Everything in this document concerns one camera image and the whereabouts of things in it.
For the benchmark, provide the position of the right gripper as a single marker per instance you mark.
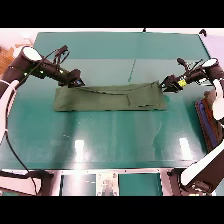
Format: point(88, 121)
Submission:
point(172, 83)

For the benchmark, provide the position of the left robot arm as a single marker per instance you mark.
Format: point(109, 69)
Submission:
point(25, 61)

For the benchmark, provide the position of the green garment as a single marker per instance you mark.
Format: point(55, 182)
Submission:
point(100, 98)

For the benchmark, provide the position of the blue garment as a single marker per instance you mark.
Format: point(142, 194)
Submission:
point(206, 121)

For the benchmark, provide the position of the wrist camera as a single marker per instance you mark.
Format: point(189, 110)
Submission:
point(190, 66)
point(62, 53)

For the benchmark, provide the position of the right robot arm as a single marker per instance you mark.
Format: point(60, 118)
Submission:
point(200, 171)

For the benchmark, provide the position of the silver frame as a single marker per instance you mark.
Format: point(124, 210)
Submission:
point(107, 183)

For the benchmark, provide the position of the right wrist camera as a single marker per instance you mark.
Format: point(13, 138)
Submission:
point(190, 66)

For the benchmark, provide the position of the brown garment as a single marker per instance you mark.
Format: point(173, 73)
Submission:
point(214, 128)

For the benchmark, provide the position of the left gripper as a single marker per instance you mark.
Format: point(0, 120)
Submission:
point(75, 79)

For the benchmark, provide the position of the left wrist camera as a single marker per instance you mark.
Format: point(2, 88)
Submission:
point(62, 53)

